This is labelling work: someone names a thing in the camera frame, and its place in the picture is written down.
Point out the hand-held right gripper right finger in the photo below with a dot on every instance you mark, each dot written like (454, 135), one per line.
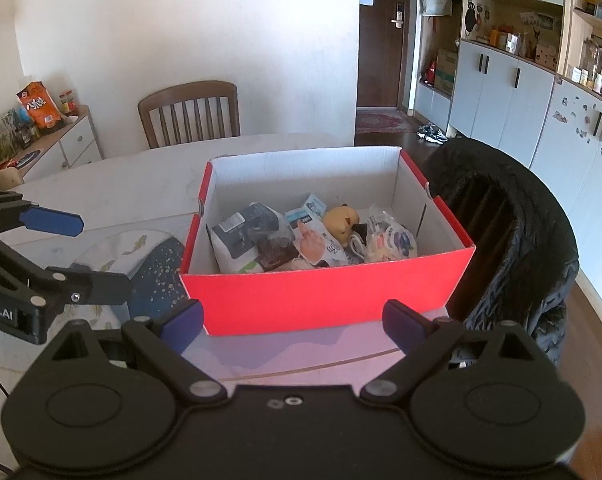
(403, 325)

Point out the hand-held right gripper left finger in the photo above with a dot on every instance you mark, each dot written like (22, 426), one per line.
(183, 325)

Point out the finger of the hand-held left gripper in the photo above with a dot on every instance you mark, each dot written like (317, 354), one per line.
(106, 287)
(51, 222)

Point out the yellow bread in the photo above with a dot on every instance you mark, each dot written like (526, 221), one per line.
(388, 242)

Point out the blue and white wafer packet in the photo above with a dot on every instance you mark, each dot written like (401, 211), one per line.
(236, 245)

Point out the red cardboard box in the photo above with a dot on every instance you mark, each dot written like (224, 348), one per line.
(306, 300)

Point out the brown snack packet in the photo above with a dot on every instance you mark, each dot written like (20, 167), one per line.
(273, 255)

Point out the blue white picture packet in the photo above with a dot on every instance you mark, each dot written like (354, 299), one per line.
(313, 245)

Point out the yellow squishy animal toy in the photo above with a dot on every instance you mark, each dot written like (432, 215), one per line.
(338, 220)

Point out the small blue white carton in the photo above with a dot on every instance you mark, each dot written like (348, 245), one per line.
(311, 207)

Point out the white marble desktop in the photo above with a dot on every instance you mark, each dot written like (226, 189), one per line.
(131, 180)

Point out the round blue white placemat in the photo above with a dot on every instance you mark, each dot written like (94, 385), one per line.
(156, 270)

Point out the small wooden box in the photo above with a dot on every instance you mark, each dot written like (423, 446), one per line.
(3, 179)

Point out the round dark coaster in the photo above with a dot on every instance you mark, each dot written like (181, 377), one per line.
(26, 160)

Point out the white side cabinet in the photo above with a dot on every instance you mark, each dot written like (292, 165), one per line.
(81, 145)

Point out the pile of small packets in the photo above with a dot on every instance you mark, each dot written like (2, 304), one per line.
(16, 130)

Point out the orange snack bag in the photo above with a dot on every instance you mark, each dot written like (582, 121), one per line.
(38, 107)

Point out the small condiment jar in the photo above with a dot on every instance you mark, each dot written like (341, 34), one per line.
(67, 102)

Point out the black puffer jacket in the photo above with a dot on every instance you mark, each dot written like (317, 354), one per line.
(546, 240)

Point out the pair of dark sneakers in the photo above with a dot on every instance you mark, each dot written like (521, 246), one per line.
(432, 134)

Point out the patterned door rug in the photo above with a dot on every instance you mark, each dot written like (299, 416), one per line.
(381, 121)

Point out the red bag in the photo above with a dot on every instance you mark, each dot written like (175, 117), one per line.
(429, 72)

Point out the dark brown door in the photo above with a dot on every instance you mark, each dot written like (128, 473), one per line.
(381, 50)

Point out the black hanging ornament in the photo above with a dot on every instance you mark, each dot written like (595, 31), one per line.
(471, 17)

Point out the clear glass jar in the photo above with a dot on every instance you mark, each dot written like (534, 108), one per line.
(592, 62)

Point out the grey wooden wall cabinet unit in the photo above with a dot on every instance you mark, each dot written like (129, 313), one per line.
(496, 95)

